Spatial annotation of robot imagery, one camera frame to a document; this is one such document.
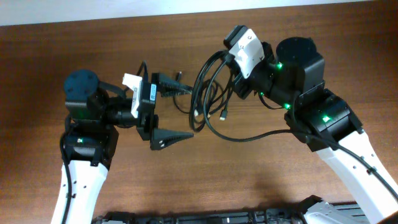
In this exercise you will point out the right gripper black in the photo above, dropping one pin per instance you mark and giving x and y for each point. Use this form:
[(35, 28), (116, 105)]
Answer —
[(241, 88)]

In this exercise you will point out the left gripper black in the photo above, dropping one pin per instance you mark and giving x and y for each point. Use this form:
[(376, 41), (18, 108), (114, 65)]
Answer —
[(148, 123)]

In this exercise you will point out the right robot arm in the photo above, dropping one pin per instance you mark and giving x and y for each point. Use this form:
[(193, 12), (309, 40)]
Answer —
[(291, 75)]

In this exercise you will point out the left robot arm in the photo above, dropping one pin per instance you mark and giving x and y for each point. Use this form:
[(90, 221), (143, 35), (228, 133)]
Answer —
[(96, 110)]

